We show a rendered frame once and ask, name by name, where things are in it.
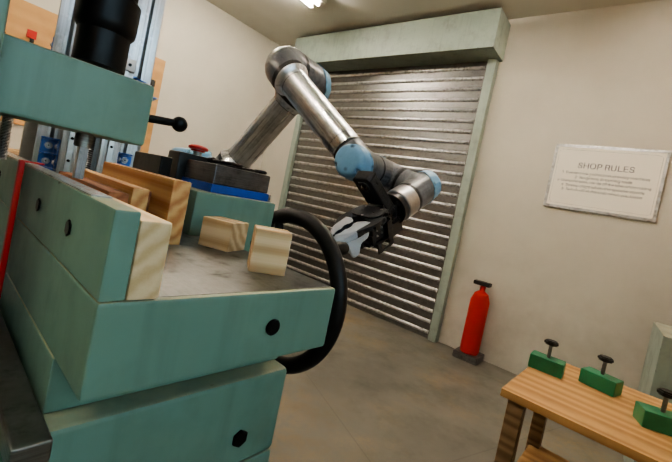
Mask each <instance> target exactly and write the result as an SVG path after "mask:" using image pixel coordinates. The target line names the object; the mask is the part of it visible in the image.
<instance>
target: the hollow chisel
mask: <svg viewBox="0 0 672 462"><path fill-rule="evenodd" d="M88 152H89V148H84V147H79V146H77V152H76V157H75V162H74V168H73V173H72V177H73V178H77V179H83V178H84V173H85V167H86V162H87V157H88Z"/></svg>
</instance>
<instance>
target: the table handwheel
mask: <svg viewBox="0 0 672 462"><path fill-rule="evenodd" d="M285 223H292V224H296V225H299V226H301V227H303V228H304V229H306V230H307V231H308V232H309V233H310V234H311V235H312V236H313V237H314V238H315V240H316V241H317V243H318V244H319V246H320V248H321V250H322V252H323V255H324V257H325V260H326V264H327V267H328V272H329V279H330V286H331V287H333V288H334V289H335V294H334V299H333V304H332V308H331V313H330V318H329V323H328V327H327V332H326V337H325V342H324V345H323V346H321V347H317V348H313V349H308V350H307V351H305V352H304V353H302V354H300V355H297V356H292V357H286V356H278V357H277V358H276V359H274V360H276V361H277V362H279V363H280V364H282V365H283V366H285V368H286V371H287V372H286V374H298V373H302V372H305V371H307V370H310V369H311V368H313V367H315V366H316V365H317V364H319V363H320V362H321V361H322V360H323V359H324V358H325V357H326V356H327V355H328V353H329V352H330V351H331V349H332V348H333V346H334V345H335V343H336V341H337V339H338V337H339V334H340V332H341V329H342V326H343V323H344V319H345V315H346V309H347V299H348V284H347V275H346V269H345V264H344V260H343V257H342V254H341V251H340V249H339V246H338V244H337V242H336V240H335V238H334V237H333V235H332V233H331V232H330V231H329V229H328V228H327V227H326V226H325V225H324V224H323V223H322V222H321V221H320V220H319V219H318V218H317V217H315V216H314V215H312V214H311V213H309V212H306V211H304V210H300V209H296V208H284V209H279V210H276V211H274V214H273V219H272V224H271V227H273V228H274V227H275V228H278V229H284V224H285Z"/></svg>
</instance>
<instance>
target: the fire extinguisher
mask: <svg viewBox="0 0 672 462"><path fill-rule="evenodd" d="M473 283H474V284H477V285H481V286H480V290H478V291H475V292H474V294H473V295H472V297H471V298H470V303H469V307H468V312H467V316H466V321H465V326H464V330H463V335H462V339H461V344H460V346H459V347H457V348H455V349H453V353H452V356H454V357H456V358H459V359H461V360H463V361H465V362H468V363H470V364H472V365H475V366H476V365H477V364H479V363H480V362H481V361H483V359H484V354H482V353H480V352H479V350H480V345H481V341H482V336H483V332H484V327H485V323H486V318H487V314H488V309H489V305H490V302H489V295H488V294H487V293H486V292H485V289H486V287H487V288H490V287H492V283H488V282H485V281H481V280H478V279H475V280H474V282H473Z"/></svg>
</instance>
